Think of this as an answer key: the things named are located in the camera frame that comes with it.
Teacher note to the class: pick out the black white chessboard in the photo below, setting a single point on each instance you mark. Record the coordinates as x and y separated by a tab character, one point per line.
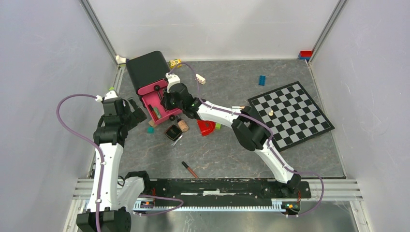
297	117

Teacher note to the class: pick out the silver tweezers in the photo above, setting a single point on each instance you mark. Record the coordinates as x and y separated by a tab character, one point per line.
175	142

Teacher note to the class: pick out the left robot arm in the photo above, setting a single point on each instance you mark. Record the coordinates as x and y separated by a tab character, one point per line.
110	209

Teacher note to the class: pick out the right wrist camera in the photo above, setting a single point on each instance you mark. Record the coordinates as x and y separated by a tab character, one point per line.
172	79

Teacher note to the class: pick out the red blue corner blocks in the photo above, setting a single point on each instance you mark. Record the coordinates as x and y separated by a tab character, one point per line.
305	55

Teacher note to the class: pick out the red lipstick tube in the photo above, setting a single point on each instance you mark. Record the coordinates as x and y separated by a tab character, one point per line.
153	114

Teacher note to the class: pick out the white toy block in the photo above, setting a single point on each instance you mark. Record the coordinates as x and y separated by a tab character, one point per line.
120	60

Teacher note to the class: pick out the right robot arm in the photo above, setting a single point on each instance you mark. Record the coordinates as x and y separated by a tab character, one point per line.
251	133

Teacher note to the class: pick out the teal cube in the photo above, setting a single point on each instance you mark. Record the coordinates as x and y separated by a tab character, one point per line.
150	130

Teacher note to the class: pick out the black pink drawer organizer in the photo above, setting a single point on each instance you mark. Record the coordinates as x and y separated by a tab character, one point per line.
147	74

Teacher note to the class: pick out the foundation bottle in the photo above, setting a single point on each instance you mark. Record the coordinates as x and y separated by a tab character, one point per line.
182	125

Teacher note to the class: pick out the blue lego brick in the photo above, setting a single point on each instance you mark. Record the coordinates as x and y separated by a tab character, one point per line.
262	80

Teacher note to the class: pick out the red D-shaped toy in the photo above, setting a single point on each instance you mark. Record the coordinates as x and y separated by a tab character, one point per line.
206	127

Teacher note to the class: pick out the brown lip gloss tube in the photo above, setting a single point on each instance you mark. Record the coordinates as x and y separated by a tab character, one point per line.
189	169

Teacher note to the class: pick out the yellow toy block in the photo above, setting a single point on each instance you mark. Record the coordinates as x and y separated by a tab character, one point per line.
175	63

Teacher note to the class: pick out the small green cube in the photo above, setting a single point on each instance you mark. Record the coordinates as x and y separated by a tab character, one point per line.
218	126

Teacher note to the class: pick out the green lip balm tube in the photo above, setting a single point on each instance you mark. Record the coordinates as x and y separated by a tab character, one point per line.
156	111

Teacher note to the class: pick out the black compact case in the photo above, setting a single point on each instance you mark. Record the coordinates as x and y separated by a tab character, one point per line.
173	132

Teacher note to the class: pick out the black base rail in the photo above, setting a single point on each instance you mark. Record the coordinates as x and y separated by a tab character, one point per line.
224	193

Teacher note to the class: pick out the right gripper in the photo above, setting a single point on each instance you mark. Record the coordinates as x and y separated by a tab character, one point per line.
165	103

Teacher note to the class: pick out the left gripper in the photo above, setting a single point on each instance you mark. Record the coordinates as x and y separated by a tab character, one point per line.
138	116

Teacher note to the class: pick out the wooden cube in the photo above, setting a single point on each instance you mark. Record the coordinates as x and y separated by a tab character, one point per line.
152	123

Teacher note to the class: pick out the white lego brick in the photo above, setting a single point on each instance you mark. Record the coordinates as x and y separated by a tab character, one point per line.
201	80

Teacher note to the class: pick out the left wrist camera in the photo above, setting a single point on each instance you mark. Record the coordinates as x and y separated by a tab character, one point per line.
112	94

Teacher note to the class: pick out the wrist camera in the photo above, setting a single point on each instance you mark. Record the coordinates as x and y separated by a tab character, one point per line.
112	94
172	79

